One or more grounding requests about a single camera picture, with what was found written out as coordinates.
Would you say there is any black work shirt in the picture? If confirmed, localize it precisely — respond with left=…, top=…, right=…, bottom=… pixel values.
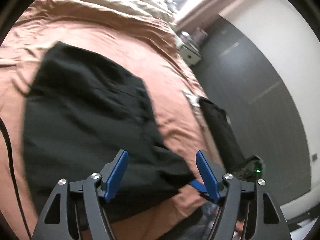
left=23, top=42, right=194, bottom=222

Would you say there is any grey patterned trouser leg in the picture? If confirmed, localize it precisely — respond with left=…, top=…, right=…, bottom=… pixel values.
left=159, top=202, right=219, bottom=240

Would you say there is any white bedside cabinet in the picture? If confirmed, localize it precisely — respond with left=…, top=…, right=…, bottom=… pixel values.
left=176, top=27, right=208, bottom=67

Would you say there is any pink right curtain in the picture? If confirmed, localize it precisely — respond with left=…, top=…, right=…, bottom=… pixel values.
left=175, top=0, right=239, bottom=33

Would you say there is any rust brown bed cover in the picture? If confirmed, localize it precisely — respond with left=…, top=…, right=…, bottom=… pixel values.
left=1, top=0, right=207, bottom=239

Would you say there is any folded black garment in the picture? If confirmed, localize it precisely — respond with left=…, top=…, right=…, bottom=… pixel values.
left=199, top=97, right=246, bottom=172

